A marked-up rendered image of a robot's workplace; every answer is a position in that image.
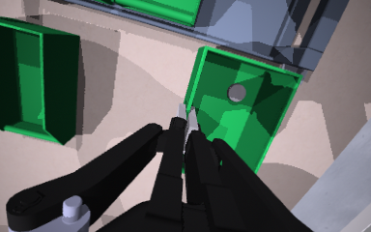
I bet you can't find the dark grey metal shelf rack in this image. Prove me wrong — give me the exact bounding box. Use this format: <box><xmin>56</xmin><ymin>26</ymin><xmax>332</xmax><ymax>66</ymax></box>
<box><xmin>63</xmin><ymin>0</ymin><xmax>350</xmax><ymax>85</ymax></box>

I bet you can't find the grey metal disc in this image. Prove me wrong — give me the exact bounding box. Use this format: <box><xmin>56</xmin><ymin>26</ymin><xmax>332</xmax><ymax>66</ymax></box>
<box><xmin>227</xmin><ymin>83</ymin><xmax>246</xmax><ymax>102</ymax></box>

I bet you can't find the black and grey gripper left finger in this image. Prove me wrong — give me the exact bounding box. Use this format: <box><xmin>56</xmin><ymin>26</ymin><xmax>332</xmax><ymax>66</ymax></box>
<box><xmin>6</xmin><ymin>103</ymin><xmax>187</xmax><ymax>232</ymax></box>

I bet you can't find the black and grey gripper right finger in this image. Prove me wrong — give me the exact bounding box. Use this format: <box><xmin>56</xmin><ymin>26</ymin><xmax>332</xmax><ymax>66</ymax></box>
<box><xmin>183</xmin><ymin>106</ymin><xmax>314</xmax><ymax>232</ymax></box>

